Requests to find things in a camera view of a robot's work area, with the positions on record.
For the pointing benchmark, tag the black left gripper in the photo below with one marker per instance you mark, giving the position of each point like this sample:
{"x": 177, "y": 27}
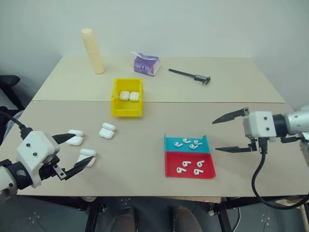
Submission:
{"x": 49, "y": 166}

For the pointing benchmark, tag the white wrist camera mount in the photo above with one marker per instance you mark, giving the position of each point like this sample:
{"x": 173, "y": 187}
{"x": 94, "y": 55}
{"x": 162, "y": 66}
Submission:
{"x": 33, "y": 147}
{"x": 259, "y": 125}

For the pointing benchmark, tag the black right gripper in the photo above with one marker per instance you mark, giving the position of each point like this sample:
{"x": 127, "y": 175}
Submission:
{"x": 263, "y": 145}

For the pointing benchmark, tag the black vernier caliper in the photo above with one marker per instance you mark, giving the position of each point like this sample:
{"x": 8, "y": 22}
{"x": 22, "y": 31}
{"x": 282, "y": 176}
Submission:
{"x": 201, "y": 78}

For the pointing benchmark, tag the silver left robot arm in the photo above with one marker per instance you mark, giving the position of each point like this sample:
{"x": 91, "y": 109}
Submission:
{"x": 7, "y": 178}

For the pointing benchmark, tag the yellow plastic bin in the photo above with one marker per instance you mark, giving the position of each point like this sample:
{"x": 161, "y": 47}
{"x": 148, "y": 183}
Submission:
{"x": 126, "y": 111}

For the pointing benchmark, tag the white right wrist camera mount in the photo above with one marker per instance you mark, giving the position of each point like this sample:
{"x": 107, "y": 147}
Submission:
{"x": 259, "y": 125}

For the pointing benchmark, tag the closed white charging case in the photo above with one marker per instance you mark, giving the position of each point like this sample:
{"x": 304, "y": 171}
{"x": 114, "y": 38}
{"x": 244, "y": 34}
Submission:
{"x": 124, "y": 95}
{"x": 134, "y": 96}

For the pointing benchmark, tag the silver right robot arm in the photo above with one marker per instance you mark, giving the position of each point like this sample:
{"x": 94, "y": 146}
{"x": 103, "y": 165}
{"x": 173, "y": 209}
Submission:
{"x": 295, "y": 119}

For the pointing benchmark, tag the open white charging case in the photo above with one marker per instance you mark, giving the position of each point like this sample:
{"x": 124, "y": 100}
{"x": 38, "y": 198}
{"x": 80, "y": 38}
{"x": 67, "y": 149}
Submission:
{"x": 76, "y": 140}
{"x": 106, "y": 133}
{"x": 88, "y": 152}

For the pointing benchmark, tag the cream cylindrical tube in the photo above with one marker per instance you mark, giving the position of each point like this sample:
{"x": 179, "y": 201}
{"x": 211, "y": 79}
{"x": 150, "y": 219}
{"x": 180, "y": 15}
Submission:
{"x": 94, "y": 53}

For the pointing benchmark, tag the black office chair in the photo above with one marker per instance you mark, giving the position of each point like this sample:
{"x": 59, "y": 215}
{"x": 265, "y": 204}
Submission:
{"x": 9, "y": 81}

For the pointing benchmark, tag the white wireless earbud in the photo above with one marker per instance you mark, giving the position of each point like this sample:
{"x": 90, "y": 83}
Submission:
{"x": 198, "y": 171}
{"x": 180, "y": 170}
{"x": 198, "y": 142}
{"x": 200, "y": 164}
{"x": 186, "y": 140}
{"x": 185, "y": 163}
{"x": 178, "y": 144}
{"x": 193, "y": 146}

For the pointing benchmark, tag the red plastic tray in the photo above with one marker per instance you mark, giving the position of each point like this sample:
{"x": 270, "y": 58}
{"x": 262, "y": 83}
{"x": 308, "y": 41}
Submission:
{"x": 171, "y": 160}

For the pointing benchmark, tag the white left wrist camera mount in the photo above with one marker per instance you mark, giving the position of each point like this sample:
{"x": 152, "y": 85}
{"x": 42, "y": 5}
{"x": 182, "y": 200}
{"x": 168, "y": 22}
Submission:
{"x": 33, "y": 147}

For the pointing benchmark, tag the blue plastic tray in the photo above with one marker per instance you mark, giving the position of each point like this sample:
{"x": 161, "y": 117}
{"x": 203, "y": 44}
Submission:
{"x": 169, "y": 145}

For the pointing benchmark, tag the dark brown rounded shape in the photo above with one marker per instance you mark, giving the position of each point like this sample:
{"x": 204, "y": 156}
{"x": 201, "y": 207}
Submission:
{"x": 125, "y": 217}
{"x": 186, "y": 218}

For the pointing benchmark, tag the purple tissue pack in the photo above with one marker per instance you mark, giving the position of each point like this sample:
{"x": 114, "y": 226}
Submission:
{"x": 146, "y": 66}

